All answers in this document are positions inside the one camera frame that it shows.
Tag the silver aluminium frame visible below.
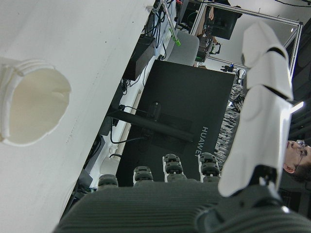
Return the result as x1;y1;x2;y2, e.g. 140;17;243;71
189;0;304;71

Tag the grey office chair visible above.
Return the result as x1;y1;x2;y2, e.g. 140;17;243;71
167;31;200;67

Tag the white paper cup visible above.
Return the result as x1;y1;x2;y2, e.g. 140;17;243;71
0;57;71;146

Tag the black electronics box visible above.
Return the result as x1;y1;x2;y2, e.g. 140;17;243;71
81;134;104;186

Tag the right robot dexterous hand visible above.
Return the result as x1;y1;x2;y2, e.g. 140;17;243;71
54;20;311;233

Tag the green handled grabber tool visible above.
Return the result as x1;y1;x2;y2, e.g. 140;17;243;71
159;0;182;47

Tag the black power supply box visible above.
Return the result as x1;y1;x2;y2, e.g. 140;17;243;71
123;35;156;82

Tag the black Huawei monitor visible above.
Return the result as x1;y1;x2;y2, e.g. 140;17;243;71
106;59;236;187

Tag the person in black shirt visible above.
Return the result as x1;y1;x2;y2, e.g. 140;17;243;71
196;0;243;46

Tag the black green machine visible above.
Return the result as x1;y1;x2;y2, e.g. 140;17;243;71
196;36;222;63

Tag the black monitor cable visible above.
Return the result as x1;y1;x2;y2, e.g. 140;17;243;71
109;103;149;145

